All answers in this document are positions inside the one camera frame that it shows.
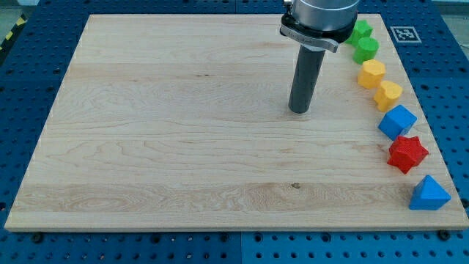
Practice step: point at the green cylinder block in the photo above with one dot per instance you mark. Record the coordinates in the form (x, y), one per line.
(366, 49)

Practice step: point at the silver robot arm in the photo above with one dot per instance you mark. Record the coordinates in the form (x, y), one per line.
(318, 26)

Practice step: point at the yellow hexagon block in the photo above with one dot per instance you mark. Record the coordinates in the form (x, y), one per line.
(371, 74)

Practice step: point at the green star block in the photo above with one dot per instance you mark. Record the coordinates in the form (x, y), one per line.
(361, 29)

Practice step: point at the blue cube block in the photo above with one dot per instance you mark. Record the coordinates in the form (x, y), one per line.
(397, 122)

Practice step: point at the blue triangle block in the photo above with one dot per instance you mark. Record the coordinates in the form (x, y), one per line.
(429, 195)

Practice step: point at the black yellow hazard tape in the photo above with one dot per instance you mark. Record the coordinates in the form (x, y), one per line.
(13, 34)

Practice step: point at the red star block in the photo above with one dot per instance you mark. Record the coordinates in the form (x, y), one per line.
(406, 153)

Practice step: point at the yellow heart block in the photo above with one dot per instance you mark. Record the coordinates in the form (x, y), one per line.
(387, 94)

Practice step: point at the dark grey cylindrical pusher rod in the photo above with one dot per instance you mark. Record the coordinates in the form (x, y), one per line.
(305, 78)

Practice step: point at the white fiducial marker tag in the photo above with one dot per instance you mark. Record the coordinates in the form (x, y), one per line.
(405, 34)

